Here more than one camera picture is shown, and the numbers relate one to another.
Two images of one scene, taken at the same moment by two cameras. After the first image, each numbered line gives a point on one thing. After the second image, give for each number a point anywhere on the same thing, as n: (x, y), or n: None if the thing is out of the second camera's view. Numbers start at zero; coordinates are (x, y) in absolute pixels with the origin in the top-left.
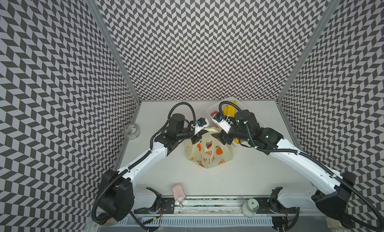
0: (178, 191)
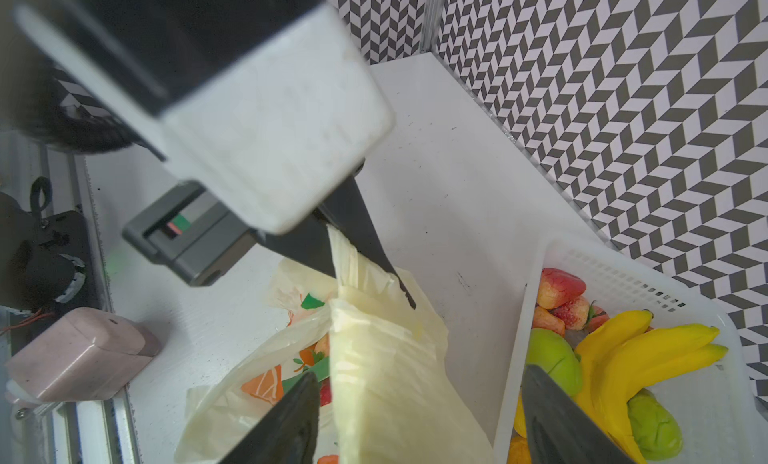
0: (82, 355)
